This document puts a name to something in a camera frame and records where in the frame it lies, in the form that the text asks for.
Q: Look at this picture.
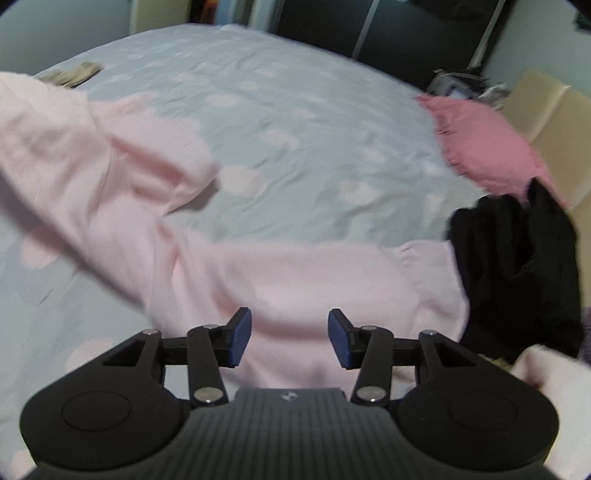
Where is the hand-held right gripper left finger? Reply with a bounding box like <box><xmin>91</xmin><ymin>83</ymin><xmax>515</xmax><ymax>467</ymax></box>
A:
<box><xmin>100</xmin><ymin>307</ymin><xmax>254</xmax><ymax>409</ymax></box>

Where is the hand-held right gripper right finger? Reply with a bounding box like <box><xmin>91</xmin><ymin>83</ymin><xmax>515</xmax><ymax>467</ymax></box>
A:
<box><xmin>327</xmin><ymin>308</ymin><xmax>482</xmax><ymax>409</ymax></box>

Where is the light pink garment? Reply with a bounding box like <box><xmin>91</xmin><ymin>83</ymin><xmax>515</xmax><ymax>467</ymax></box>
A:
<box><xmin>0</xmin><ymin>71</ymin><xmax>471</xmax><ymax>393</ymax></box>

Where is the black garment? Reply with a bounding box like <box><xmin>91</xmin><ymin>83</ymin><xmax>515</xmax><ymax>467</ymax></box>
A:
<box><xmin>447</xmin><ymin>178</ymin><xmax>585</xmax><ymax>365</ymax></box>

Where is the bed with cloud print sheet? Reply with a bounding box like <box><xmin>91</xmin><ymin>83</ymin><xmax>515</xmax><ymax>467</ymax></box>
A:
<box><xmin>0</xmin><ymin>23</ymin><xmax>490</xmax><ymax>478</ymax></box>

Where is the white fluffy cloth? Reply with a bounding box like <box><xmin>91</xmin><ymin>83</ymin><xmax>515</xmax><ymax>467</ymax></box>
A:
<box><xmin>510</xmin><ymin>344</ymin><xmax>591</xmax><ymax>480</ymax></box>

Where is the pink ruffled pillow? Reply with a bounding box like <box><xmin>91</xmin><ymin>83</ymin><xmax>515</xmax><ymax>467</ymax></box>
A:
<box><xmin>414</xmin><ymin>93</ymin><xmax>570</xmax><ymax>208</ymax></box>

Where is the grey bag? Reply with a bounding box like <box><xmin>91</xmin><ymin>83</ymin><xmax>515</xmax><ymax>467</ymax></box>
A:
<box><xmin>425</xmin><ymin>68</ymin><xmax>509</xmax><ymax>109</ymax></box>

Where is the dark sliding wardrobe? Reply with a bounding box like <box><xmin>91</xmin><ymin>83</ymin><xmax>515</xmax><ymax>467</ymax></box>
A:
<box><xmin>272</xmin><ymin>0</ymin><xmax>509</xmax><ymax>90</ymax></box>

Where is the beige cloth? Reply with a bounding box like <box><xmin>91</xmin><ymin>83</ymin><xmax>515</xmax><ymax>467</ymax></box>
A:
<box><xmin>38</xmin><ymin>61</ymin><xmax>103</xmax><ymax>88</ymax></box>

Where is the cream door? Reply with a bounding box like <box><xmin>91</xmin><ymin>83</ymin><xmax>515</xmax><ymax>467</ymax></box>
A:
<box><xmin>129</xmin><ymin>0</ymin><xmax>192</xmax><ymax>34</ymax></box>

